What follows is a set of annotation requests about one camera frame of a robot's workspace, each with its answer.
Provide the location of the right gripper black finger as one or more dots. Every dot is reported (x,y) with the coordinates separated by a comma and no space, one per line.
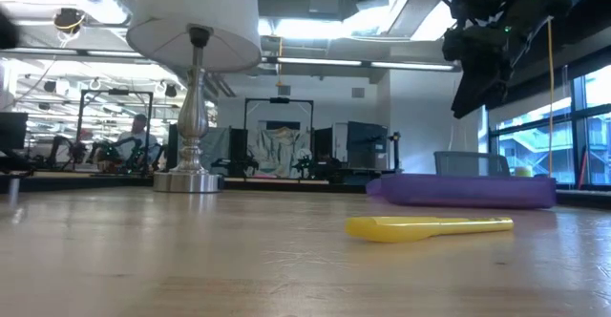
(502,83)
(475,88)

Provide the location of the purple plastic supply box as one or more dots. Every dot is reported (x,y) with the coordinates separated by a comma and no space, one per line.
(468,193)

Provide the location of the yellow highlighter pen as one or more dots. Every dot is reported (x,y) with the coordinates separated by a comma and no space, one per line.
(406,228)

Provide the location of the ceiling light strip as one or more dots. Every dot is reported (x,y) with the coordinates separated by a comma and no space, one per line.
(320,62)
(410,66)

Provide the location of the grey white office chair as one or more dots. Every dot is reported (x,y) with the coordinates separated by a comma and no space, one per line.
(470,164)

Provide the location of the yellow-green cup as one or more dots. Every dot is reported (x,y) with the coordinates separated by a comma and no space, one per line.
(523,172)

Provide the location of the black monitor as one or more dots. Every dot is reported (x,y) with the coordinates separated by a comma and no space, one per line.
(367,145)

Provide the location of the silver table lamp white shade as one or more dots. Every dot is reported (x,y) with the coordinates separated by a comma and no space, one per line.
(191,116)

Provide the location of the person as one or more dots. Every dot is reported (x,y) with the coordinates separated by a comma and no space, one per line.
(138,140)

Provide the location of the black ceiling dome fixture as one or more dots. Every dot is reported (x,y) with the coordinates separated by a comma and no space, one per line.
(69,21)

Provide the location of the black station frame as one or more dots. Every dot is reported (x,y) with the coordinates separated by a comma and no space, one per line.
(279,100)
(114,92)

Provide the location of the black aluminium table frame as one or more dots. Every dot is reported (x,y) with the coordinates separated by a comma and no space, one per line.
(286,188)

